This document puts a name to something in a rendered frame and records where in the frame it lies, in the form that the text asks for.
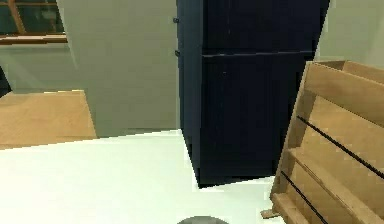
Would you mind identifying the dark blue fridge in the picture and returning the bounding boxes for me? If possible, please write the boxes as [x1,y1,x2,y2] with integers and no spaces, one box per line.
[175,0,332,190]

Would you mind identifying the dark grey round object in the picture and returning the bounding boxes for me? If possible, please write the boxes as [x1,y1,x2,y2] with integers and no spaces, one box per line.
[176,215,231,224]

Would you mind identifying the light wooden shelf rack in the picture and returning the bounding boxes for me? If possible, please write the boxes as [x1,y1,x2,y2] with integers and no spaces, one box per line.
[260,59,384,224]

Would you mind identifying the wooden framed window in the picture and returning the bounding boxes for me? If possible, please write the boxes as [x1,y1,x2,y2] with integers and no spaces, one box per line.
[0,0,69,46]

